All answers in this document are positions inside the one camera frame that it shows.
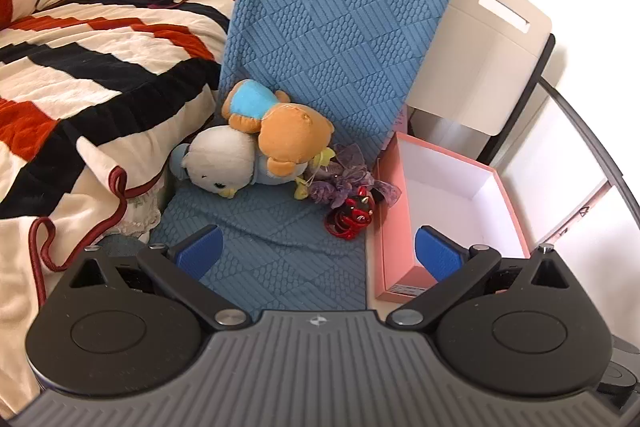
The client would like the black metal frame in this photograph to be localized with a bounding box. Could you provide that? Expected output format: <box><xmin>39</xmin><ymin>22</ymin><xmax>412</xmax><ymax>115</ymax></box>
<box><xmin>475</xmin><ymin>34</ymin><xmax>640</xmax><ymax>218</ymax></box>

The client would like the brown bear plush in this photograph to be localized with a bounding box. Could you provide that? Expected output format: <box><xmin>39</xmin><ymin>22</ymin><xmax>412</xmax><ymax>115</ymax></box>
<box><xmin>222</xmin><ymin>79</ymin><xmax>335</xmax><ymax>180</ymax></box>

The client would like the white lace cloth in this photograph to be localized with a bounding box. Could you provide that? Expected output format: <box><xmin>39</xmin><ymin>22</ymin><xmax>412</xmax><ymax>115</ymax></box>
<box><xmin>120</xmin><ymin>187</ymin><xmax>163</xmax><ymax>240</ymax></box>

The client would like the red black striped blanket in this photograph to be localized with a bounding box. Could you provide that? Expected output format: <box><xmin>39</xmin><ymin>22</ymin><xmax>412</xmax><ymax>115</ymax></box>
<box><xmin>0</xmin><ymin>0</ymin><xmax>240</xmax><ymax>413</ymax></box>

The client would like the white blue penguin plush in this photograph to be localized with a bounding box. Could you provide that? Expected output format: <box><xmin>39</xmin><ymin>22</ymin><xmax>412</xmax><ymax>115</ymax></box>
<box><xmin>169</xmin><ymin>125</ymin><xmax>337</xmax><ymax>200</ymax></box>

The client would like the pink box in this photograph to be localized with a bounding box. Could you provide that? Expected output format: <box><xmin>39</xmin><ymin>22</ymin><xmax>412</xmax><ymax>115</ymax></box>
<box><xmin>372</xmin><ymin>132</ymin><xmax>531</xmax><ymax>303</ymax></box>

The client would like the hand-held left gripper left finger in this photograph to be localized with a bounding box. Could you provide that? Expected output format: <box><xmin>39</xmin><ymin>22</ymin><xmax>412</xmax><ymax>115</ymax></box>
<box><xmin>67</xmin><ymin>224</ymin><xmax>252</xmax><ymax>330</ymax></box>

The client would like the purple ribbon flower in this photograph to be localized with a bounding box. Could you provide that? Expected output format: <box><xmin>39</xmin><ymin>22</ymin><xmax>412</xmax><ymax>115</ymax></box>
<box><xmin>307</xmin><ymin>143</ymin><xmax>402</xmax><ymax>208</ymax></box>

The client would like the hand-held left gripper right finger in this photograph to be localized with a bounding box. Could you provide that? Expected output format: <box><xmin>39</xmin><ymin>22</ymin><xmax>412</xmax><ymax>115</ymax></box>
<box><xmin>385</xmin><ymin>225</ymin><xmax>576</xmax><ymax>333</ymax></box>

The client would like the blue textured cushion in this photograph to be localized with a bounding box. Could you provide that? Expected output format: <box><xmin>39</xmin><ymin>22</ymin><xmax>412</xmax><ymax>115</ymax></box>
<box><xmin>150</xmin><ymin>0</ymin><xmax>458</xmax><ymax>312</ymax></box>

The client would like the red figurine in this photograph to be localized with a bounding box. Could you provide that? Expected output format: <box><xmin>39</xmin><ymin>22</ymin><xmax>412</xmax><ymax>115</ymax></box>
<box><xmin>325</xmin><ymin>187</ymin><xmax>373</xmax><ymax>240</ymax></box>

